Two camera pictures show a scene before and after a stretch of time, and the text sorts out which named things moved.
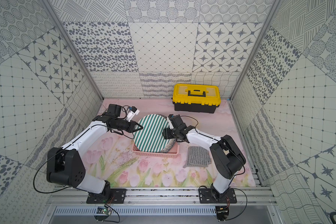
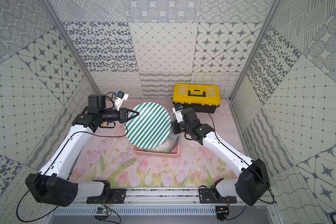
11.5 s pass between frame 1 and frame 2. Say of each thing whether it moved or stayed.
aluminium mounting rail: stayed
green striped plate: moved
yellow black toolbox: stayed
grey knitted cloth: moved
